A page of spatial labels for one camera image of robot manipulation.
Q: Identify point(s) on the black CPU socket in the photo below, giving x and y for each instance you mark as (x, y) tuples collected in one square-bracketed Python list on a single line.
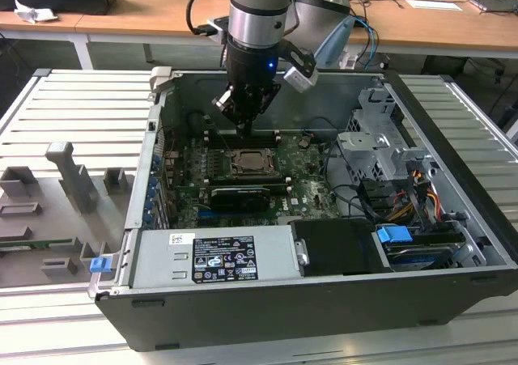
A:
[(233, 163)]

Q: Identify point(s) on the green motherboard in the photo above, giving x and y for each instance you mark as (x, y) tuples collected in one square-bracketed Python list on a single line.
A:
[(311, 195)]

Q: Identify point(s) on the black graphics card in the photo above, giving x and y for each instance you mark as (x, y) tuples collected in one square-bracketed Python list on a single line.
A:
[(239, 200)]

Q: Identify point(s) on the silver laptop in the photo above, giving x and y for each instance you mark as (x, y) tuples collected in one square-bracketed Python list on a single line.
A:
[(493, 4)]

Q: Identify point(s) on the silver green CPU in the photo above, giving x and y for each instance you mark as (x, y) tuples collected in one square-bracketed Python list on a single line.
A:
[(253, 160)]

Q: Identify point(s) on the black silver PC case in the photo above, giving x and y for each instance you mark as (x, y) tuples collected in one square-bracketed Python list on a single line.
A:
[(283, 312)]

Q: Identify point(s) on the small silver wrist camera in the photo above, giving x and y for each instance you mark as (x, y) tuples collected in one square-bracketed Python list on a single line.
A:
[(222, 103)]

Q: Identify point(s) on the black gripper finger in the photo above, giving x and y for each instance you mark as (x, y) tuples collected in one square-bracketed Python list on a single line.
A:
[(242, 106), (267, 96)]

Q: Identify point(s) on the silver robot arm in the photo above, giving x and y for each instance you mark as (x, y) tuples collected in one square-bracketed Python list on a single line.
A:
[(259, 17)]

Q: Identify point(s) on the blue disk carrier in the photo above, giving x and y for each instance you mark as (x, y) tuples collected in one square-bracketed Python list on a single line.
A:
[(392, 235)]

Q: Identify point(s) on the thin metal locking lever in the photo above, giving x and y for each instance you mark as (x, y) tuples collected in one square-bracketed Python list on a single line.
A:
[(226, 143), (255, 173)]

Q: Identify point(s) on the blue plastic latch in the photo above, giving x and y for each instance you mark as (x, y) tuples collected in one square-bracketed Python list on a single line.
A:
[(100, 265)]

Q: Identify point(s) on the round coin cell battery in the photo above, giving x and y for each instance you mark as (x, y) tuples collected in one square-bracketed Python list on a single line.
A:
[(303, 141)]

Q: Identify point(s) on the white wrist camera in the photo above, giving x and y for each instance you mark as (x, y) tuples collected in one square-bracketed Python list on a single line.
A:
[(299, 81)]

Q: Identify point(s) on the white flat desk plate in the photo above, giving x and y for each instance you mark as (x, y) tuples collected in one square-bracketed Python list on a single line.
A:
[(435, 5)]

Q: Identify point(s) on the silver perforated drive cage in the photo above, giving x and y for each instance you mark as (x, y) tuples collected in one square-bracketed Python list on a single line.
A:
[(364, 154)]

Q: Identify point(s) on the grey parts rack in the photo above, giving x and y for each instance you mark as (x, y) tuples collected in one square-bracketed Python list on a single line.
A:
[(48, 219)]

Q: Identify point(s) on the crumpled white paper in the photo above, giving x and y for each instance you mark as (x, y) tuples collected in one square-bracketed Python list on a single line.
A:
[(32, 14)]

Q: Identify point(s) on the black plastic air shroud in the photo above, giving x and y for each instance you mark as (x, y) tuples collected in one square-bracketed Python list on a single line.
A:
[(336, 247)]

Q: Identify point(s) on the wooden office desk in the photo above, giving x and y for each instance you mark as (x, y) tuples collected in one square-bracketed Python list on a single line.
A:
[(141, 13)]

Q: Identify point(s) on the white power adapter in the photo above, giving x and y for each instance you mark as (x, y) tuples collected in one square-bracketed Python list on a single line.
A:
[(348, 60)]

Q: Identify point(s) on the silver labelled power supply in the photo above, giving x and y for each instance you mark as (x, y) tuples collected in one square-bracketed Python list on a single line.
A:
[(162, 260)]

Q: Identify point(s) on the black hard disk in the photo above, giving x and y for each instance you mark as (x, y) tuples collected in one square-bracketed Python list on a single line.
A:
[(417, 251)]

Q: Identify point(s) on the grey plastic case latch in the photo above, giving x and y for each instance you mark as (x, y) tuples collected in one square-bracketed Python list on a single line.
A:
[(160, 77)]

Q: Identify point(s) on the RAM slot white clips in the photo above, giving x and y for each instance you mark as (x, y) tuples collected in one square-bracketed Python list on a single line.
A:
[(279, 187), (263, 132), (251, 180)]

